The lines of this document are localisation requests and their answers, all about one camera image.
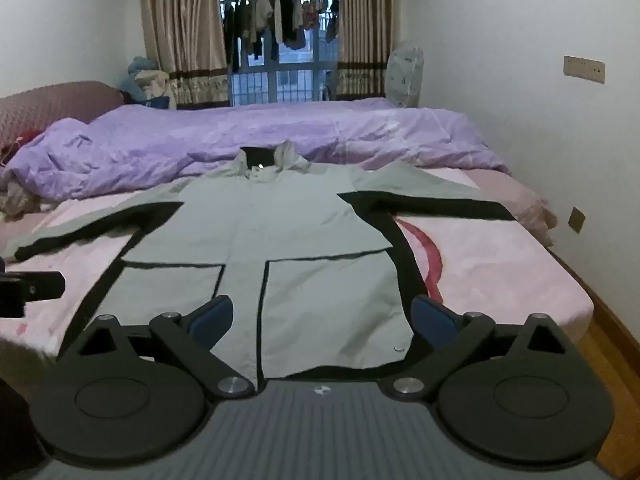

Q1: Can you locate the grey and black jacket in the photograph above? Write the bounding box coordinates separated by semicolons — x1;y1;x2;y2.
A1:
6;143;509;382

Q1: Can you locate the pink bed sheet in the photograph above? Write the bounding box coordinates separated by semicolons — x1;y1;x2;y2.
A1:
0;164;596;401

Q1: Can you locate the purple duvet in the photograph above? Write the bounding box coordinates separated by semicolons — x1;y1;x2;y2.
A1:
1;98;508;203

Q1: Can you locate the blue plush toy pile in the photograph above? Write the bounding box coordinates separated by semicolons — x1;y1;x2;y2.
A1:
119;56;177;110

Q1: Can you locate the covered standing fan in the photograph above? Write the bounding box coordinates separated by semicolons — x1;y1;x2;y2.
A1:
384;41;424;107

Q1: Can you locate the left beige curtain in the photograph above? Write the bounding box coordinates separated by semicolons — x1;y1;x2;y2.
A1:
140;0;230;110

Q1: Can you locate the beige curtain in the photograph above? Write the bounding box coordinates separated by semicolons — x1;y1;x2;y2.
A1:
336;0;396;101
140;0;230;110

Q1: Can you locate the hanging laundry outside window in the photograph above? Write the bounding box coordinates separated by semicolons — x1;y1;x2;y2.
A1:
220;0;341;74

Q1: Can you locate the right beige curtain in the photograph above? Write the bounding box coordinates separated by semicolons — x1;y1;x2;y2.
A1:
336;0;396;101

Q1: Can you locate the low wall socket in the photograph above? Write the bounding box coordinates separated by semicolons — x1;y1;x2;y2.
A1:
567;207;586;234

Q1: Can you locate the balcony window frame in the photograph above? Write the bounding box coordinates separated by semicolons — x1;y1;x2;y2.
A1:
218;0;343;108

